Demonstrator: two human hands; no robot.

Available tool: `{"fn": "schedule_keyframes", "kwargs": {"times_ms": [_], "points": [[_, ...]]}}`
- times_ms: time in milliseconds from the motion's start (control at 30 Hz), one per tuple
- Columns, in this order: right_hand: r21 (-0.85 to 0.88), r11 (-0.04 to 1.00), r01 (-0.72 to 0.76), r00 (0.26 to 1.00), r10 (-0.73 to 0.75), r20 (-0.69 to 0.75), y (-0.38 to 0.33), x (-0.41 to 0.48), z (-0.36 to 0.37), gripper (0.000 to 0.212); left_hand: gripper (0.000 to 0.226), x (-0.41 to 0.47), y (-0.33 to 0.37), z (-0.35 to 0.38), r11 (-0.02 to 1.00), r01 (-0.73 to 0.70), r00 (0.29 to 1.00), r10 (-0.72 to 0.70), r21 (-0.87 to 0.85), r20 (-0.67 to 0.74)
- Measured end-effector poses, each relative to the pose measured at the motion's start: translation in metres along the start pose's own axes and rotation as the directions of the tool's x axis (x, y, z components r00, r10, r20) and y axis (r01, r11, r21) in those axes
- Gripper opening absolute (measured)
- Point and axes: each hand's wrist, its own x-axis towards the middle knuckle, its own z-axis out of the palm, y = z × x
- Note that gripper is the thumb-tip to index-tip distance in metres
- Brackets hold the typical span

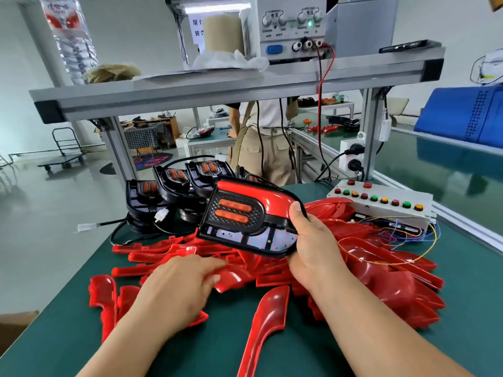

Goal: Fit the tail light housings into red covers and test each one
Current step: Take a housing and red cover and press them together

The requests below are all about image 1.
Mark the green side workbench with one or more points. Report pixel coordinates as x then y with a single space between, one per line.
432 172

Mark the crumpled white plastic wrap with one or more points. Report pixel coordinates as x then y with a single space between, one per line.
228 60

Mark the blue plastic crate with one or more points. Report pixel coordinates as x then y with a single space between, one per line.
459 113

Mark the clear plastic water bottle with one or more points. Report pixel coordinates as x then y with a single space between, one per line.
70 39

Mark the table with checkered cloth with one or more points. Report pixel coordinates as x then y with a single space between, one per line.
147 135

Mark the person's right forearm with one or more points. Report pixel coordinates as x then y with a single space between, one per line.
377 333

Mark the pile of red lens covers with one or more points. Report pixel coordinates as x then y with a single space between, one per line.
377 266

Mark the white paper sign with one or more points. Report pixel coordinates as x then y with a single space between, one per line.
196 33

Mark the person's left forearm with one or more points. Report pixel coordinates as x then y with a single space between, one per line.
125 345

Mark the person's left hand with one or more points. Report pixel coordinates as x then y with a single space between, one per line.
169 290

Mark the aluminium frame shelf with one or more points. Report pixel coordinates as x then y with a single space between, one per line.
235 84

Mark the person's right hand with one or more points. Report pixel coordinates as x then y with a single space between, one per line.
316 255

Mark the crumpled brown paper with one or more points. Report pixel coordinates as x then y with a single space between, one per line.
112 72

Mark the background workbench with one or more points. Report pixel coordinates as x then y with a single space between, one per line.
208 141

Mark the person's left thumb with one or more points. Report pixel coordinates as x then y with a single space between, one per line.
211 280

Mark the white plug adapter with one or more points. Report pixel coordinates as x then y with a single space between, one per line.
384 129

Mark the brown paper tape roll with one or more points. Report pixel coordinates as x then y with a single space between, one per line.
223 35

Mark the black platform trolley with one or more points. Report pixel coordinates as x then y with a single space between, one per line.
65 157

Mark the grey metal box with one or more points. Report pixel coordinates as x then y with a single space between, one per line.
361 27

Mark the person's right thumb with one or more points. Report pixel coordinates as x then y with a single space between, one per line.
298 217

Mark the black flat phone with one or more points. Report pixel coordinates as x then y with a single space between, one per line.
410 46

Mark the tail light with red lens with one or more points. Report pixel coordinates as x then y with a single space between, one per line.
251 215

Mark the white wall socket block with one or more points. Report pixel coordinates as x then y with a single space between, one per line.
351 151

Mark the stack of black lamp housings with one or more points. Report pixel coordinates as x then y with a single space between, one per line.
177 188

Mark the single red plastic lens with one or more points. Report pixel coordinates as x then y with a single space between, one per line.
232 279

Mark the cardboard box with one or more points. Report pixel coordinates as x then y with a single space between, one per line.
15 329

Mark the white bench power supply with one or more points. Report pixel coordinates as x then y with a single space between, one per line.
289 27

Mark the white button control box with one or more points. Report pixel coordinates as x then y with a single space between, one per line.
387 204

